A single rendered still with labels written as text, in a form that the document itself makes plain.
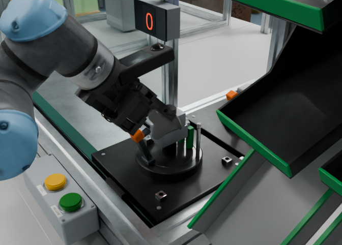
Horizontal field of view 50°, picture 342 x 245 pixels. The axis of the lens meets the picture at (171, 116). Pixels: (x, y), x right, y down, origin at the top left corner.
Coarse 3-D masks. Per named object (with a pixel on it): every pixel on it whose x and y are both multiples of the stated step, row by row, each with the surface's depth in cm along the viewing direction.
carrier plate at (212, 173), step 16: (128, 144) 82; (208, 144) 82; (96, 160) 78; (112, 160) 78; (128, 160) 78; (208, 160) 78; (240, 160) 78; (112, 176) 73; (128, 176) 73; (144, 176) 73; (192, 176) 73; (208, 176) 73; (224, 176) 73; (128, 192) 69; (144, 192) 69; (176, 192) 69; (192, 192) 69; (208, 192) 70; (144, 208) 66; (160, 208) 66; (176, 208) 66
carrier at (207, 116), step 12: (204, 108) 96; (216, 108) 96; (192, 120) 91; (204, 120) 91; (216, 120) 91; (204, 132) 88; (216, 132) 87; (228, 132) 87; (228, 144) 82; (240, 144) 82; (240, 156) 80
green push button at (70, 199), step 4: (64, 196) 68; (68, 196) 68; (72, 196) 68; (76, 196) 68; (80, 196) 68; (60, 200) 67; (64, 200) 67; (68, 200) 67; (72, 200) 67; (76, 200) 67; (80, 200) 67; (60, 204) 67; (64, 204) 66; (68, 204) 66; (72, 204) 66; (76, 204) 66; (80, 204) 67; (64, 208) 66; (68, 208) 66; (72, 208) 66; (76, 208) 66
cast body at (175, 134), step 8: (168, 104) 72; (176, 112) 71; (184, 112) 72; (184, 120) 72; (152, 128) 73; (176, 128) 72; (184, 128) 73; (168, 136) 71; (176, 136) 73; (184, 136) 74; (160, 144) 72; (168, 144) 72
